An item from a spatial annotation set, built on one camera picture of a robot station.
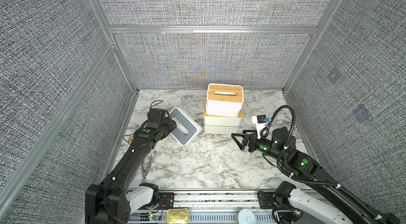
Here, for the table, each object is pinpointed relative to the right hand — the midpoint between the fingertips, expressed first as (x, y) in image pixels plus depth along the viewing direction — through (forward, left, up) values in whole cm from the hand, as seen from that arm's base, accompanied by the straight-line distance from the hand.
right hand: (238, 131), depth 67 cm
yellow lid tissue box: (+15, +6, -15) cm, 22 cm away
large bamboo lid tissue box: (+14, +4, -21) cm, 25 cm away
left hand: (+11, +29, -11) cm, 33 cm away
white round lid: (-29, -3, -20) cm, 35 cm away
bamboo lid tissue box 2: (+14, +4, -1) cm, 15 cm away
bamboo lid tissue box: (+23, +9, +2) cm, 25 cm away
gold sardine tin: (-28, +26, -21) cm, 44 cm away
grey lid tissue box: (+6, +23, -10) cm, 26 cm away
